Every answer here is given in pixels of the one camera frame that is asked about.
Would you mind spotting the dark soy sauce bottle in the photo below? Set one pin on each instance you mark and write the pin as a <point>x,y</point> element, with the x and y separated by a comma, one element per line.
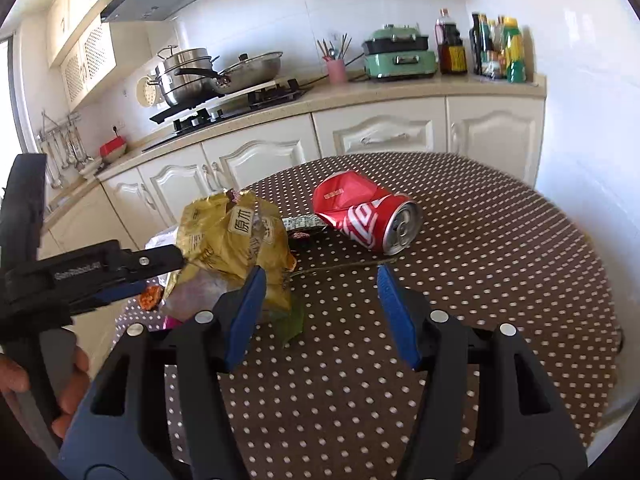
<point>450,45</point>

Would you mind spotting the thin brown stem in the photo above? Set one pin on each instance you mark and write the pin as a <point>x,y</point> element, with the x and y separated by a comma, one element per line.
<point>345,266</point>

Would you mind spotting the stainless steel steamer pot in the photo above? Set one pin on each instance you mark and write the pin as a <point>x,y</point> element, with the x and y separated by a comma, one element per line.
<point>182,82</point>

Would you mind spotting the steel wok with lid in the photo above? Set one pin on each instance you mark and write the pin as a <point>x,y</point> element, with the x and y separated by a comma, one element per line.
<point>250,70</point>

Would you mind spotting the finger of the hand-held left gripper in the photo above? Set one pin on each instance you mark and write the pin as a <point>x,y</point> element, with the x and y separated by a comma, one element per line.
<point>115,296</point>
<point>150,261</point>

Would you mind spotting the black gas stove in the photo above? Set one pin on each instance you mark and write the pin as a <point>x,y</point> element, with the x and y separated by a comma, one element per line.
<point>225,107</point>

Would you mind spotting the red kitchen container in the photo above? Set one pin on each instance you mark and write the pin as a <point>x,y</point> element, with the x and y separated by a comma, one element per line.
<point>112,150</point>

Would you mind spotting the yellow green plastic bottle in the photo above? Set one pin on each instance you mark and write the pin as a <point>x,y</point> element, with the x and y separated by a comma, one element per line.
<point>515,55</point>

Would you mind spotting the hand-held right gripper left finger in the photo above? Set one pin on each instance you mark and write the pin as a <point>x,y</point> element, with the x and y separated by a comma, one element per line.
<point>245,315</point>

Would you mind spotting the bundle of chopsticks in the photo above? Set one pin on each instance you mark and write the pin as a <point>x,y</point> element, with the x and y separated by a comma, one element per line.
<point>332,47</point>

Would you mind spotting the crushed red soda can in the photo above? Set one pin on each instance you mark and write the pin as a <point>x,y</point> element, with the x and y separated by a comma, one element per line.
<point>360,210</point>

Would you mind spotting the person's left hand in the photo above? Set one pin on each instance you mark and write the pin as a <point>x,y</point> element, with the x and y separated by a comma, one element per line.
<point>75,385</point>

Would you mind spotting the yellow snack bag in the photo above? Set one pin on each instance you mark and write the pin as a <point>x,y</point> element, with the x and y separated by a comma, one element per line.
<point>220,240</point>

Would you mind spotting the crumpled clear plastic bag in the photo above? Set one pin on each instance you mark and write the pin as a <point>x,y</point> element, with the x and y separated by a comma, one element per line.
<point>200,292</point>

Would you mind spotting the cream lower kitchen cabinets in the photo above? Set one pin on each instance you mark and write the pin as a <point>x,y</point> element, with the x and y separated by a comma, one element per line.
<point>380,130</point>

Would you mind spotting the green electric cooker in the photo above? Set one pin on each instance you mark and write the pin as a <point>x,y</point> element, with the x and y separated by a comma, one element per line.
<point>397,55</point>

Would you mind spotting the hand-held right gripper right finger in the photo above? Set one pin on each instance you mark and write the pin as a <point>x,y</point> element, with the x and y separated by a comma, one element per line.
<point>395,310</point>

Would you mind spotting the orange snack wrapper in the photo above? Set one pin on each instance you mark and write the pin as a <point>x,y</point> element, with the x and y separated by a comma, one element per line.
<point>150,297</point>

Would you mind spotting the cream kitchen cabinets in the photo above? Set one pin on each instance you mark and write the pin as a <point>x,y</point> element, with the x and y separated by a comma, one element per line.
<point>90,50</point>
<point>380,130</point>

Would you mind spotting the small condiment bottle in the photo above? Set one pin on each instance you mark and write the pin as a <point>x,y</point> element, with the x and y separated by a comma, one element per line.
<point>496,55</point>

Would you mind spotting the small patterned candy wrapper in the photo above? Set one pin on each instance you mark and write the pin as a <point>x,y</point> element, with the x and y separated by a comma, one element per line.
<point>302,224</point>

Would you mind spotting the cream upper kitchen cabinets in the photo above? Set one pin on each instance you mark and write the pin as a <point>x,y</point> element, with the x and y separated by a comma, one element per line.
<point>90,50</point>

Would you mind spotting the pink utensil holder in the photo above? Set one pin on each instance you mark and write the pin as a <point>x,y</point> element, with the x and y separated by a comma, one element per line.
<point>335,72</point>

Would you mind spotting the brown polka dot tablecloth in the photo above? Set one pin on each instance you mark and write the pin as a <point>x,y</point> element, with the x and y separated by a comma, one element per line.
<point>500,260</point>

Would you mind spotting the row of hanging utensils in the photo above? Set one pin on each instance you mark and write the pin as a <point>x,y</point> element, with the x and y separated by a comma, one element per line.
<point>67,145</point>

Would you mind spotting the round cream steamer board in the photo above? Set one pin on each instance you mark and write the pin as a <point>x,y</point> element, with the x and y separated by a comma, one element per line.
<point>146,92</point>

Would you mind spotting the dark green glass bottle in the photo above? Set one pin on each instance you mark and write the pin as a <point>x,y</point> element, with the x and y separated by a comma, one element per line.
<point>480,45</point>

